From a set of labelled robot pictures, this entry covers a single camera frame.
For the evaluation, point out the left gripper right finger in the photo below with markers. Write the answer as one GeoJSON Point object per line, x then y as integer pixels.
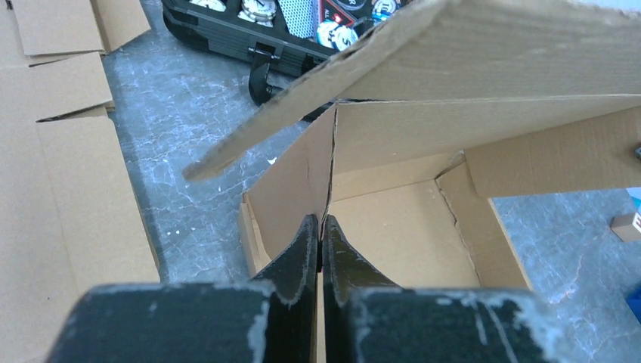
{"type": "Point", "coordinates": [369, 318]}

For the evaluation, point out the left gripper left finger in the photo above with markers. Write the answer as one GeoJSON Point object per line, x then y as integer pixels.
{"type": "Point", "coordinates": [268, 318]}

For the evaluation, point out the brown cardboard box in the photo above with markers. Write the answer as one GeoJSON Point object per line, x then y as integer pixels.
{"type": "Point", "coordinates": [427, 120]}

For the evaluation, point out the flat cardboard sheet stack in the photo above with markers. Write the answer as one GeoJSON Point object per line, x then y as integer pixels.
{"type": "Point", "coordinates": [69, 216]}

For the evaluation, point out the blue white green block stack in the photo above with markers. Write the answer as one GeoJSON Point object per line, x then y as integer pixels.
{"type": "Point", "coordinates": [633, 301]}

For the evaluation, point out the wooden letter cube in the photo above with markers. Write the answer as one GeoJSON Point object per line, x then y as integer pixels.
{"type": "Point", "coordinates": [627, 227]}

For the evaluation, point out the black poker chip case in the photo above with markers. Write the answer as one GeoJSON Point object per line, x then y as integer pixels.
{"type": "Point", "coordinates": [291, 37]}

